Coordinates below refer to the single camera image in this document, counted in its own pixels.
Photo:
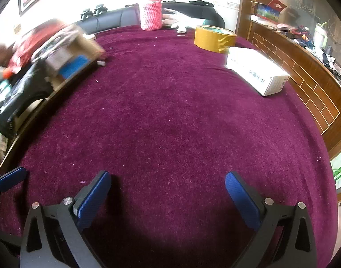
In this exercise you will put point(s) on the colourful printed box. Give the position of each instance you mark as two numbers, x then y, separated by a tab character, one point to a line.
266	12

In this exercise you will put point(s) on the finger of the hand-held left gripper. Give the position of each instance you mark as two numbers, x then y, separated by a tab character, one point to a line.
10	177

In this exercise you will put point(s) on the black leather sofa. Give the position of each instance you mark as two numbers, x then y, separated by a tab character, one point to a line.
109	19

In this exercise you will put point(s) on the black clamp device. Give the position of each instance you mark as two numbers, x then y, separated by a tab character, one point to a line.
100	8
86	14

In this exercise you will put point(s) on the red small box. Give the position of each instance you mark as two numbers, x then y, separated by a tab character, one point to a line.
278	4

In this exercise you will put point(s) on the white kettle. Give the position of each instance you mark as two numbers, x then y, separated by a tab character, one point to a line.
321	35

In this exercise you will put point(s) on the burgundy tablecloth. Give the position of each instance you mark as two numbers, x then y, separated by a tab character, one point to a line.
170	117

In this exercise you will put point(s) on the white barcode box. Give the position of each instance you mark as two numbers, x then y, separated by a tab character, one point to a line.
251	64

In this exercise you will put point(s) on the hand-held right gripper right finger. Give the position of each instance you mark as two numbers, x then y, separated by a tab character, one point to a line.
243	201

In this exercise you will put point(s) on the pink knit-sleeved bottle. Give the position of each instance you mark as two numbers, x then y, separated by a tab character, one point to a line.
151	14

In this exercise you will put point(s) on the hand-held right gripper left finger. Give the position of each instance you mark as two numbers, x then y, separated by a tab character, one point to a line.
92	199

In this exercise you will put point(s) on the cardboard box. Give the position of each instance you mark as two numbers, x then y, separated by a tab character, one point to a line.
86	48

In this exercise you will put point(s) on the yellow tape roll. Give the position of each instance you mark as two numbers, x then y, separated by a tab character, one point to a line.
212	40

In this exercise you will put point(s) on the black snack packet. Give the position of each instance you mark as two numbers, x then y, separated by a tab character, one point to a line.
22	97

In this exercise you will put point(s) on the red foil packet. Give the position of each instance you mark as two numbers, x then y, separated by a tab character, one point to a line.
28	44

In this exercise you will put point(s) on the white crumpled cloth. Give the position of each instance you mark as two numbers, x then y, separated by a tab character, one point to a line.
181	19

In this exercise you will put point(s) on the blue flat item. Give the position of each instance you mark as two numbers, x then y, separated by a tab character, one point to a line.
74	65

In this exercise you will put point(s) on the brown wall plaque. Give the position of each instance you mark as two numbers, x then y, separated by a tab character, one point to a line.
17	28

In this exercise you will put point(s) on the wooden cabinet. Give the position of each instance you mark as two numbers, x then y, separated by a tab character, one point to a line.
285	55

